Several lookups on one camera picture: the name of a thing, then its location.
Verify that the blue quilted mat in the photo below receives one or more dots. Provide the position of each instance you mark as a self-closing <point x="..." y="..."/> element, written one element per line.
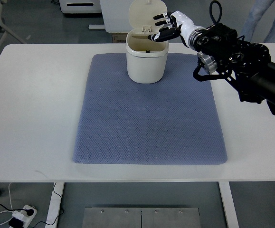
<point x="171" y="122"/>

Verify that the white power strip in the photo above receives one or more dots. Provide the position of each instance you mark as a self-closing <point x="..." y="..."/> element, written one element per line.
<point x="26" y="214"/>

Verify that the white trash can with lid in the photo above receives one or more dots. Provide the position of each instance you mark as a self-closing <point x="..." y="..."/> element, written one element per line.
<point x="146" y="59"/>

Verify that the cardboard box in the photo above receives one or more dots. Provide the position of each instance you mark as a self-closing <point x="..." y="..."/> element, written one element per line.
<point x="119" y="37"/>

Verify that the white cabinet base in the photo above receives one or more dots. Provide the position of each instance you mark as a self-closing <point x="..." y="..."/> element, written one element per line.
<point x="115" y="16"/>

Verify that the white table leg right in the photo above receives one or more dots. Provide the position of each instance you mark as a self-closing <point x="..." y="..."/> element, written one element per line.
<point x="228" y="204"/>

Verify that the metal floor plate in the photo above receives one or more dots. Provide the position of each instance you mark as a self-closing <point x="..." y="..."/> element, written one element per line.
<point x="137" y="217"/>

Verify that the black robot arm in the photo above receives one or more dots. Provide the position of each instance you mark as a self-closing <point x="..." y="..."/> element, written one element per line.
<point x="246" y="66"/>

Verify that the white table leg left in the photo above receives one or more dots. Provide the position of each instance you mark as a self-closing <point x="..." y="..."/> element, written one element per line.
<point x="54" y="210"/>

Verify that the white appliance with slot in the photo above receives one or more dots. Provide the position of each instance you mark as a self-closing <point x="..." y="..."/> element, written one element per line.
<point x="80" y="6"/>

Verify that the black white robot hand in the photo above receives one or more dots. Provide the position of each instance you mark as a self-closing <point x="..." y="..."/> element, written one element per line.
<point x="178" y="25"/>

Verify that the white table leg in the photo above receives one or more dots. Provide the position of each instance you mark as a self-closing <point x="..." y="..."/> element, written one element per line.
<point x="228" y="204"/>
<point x="54" y="210"/>

